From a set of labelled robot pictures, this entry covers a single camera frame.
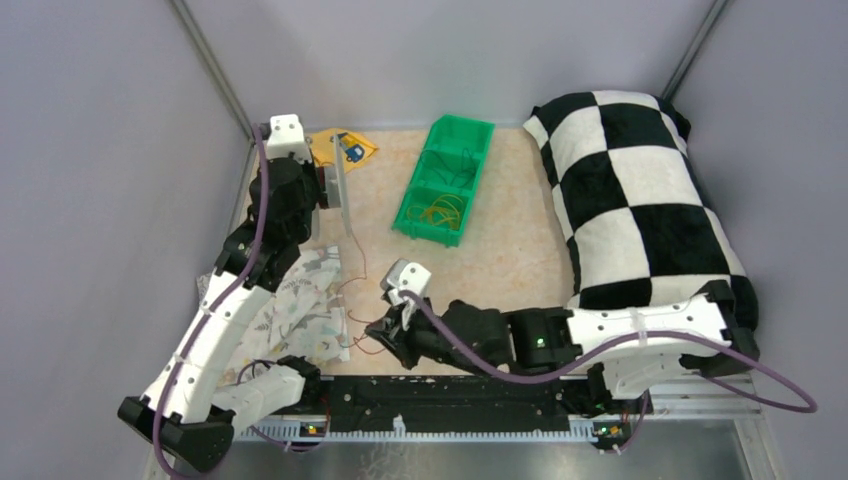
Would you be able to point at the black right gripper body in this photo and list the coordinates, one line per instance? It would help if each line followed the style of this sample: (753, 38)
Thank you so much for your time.
(426, 341)

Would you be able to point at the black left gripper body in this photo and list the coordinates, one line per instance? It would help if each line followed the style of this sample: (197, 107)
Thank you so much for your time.
(302, 228)

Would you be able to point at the grey cable spool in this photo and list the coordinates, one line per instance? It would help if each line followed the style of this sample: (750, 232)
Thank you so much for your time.
(333, 182)

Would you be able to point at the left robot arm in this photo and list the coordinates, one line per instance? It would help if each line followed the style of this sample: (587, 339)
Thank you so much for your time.
(184, 413)

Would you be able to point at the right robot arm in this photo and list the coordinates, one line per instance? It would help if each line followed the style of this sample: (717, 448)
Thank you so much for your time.
(622, 352)

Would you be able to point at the yellow printed cloth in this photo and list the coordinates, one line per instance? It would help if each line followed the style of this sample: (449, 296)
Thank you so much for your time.
(356, 148)

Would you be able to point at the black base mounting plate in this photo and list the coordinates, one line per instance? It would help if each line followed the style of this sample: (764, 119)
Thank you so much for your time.
(454, 404)

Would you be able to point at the white animal print cloth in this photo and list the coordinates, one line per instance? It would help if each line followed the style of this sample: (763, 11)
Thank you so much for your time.
(306, 317)

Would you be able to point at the green compartment bin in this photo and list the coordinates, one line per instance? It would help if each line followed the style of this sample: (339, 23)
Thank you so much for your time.
(437, 203)

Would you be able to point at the black white checkered pillow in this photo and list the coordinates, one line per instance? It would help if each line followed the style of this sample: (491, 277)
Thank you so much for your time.
(639, 227)

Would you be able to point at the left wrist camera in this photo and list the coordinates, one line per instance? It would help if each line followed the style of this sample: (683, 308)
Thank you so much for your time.
(287, 139)

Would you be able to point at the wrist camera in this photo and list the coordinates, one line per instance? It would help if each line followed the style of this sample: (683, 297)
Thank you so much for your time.
(287, 139)
(405, 275)

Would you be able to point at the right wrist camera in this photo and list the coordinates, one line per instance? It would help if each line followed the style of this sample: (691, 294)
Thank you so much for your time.
(405, 275)

